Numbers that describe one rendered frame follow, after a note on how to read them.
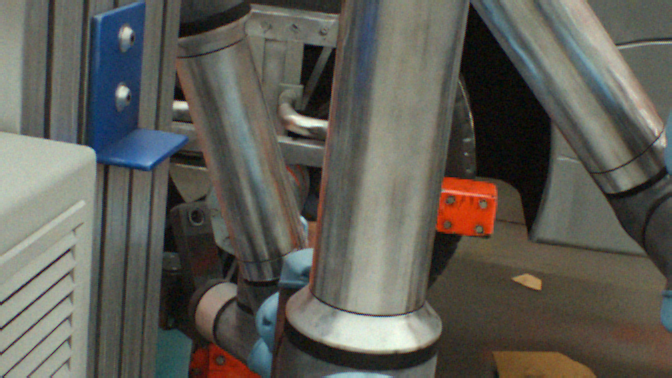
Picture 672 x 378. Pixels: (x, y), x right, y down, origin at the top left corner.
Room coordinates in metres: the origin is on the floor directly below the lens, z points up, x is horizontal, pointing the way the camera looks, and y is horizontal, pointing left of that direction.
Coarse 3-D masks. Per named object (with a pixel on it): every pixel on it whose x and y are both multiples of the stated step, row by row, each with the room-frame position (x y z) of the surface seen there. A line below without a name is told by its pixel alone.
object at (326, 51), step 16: (320, 64) 1.78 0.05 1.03; (176, 80) 1.80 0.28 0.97; (304, 96) 1.78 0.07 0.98; (176, 160) 1.80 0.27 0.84; (192, 160) 1.80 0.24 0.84; (320, 176) 1.78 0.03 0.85; (176, 192) 1.99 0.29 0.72; (304, 208) 1.78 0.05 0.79; (224, 256) 1.79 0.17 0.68; (224, 272) 1.86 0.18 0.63
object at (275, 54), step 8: (272, 40) 1.69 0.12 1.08; (272, 48) 1.69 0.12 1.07; (280, 48) 1.69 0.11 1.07; (264, 56) 1.69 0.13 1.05; (272, 56) 1.69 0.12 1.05; (280, 56) 1.69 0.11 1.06; (264, 64) 1.69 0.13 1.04; (272, 64) 1.69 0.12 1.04; (280, 64) 1.69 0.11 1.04; (264, 72) 1.69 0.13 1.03; (272, 72) 1.69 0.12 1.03; (280, 72) 1.69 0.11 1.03; (272, 80) 1.69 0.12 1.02; (280, 80) 1.69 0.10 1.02; (272, 88) 1.69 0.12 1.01; (272, 96) 1.69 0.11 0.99; (272, 104) 1.69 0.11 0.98; (272, 112) 1.69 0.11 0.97; (272, 120) 1.69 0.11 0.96; (280, 128) 1.69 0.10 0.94
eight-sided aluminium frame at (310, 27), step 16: (256, 16) 1.68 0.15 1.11; (272, 16) 1.68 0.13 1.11; (288, 16) 1.68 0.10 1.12; (304, 16) 1.69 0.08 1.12; (320, 16) 1.71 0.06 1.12; (336, 16) 1.72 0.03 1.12; (256, 32) 1.68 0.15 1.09; (272, 32) 1.68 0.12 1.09; (288, 32) 1.68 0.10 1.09; (304, 32) 1.68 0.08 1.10; (320, 32) 1.72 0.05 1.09; (336, 32) 1.67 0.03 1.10
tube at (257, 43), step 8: (256, 40) 1.68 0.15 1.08; (264, 40) 1.68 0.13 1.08; (256, 48) 1.68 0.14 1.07; (264, 48) 1.68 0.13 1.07; (256, 56) 1.68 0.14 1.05; (256, 64) 1.68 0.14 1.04; (264, 80) 1.68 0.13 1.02; (264, 88) 1.68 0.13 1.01; (176, 104) 1.51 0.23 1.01; (184, 104) 1.51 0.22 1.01; (176, 112) 1.50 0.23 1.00; (184, 112) 1.50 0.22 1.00; (184, 120) 1.51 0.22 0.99; (192, 120) 1.51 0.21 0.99
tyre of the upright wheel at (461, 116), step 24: (264, 0) 1.77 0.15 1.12; (288, 0) 1.77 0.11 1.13; (312, 0) 1.76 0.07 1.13; (336, 0) 1.76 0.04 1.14; (456, 96) 1.75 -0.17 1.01; (456, 120) 1.75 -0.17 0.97; (456, 144) 1.75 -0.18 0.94; (456, 168) 1.75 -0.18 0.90; (456, 240) 1.75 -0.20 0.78; (432, 264) 1.75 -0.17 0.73
